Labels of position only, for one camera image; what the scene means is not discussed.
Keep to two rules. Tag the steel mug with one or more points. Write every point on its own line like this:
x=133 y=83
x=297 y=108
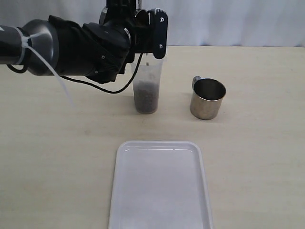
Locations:
x=206 y=98
x=138 y=16

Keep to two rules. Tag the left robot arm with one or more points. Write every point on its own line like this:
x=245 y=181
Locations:
x=71 y=48

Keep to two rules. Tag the white zip tie left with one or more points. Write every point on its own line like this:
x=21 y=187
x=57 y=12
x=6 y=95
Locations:
x=27 y=42

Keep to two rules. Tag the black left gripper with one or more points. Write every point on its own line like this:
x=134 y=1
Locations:
x=119 y=35

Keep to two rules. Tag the white plastic tray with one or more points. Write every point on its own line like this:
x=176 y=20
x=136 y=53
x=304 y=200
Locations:
x=160 y=185

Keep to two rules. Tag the white curtain backdrop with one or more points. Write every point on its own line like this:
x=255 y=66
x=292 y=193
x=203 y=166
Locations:
x=191 y=22

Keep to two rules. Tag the clear plastic tall container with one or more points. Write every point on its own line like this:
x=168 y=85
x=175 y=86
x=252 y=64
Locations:
x=146 y=84

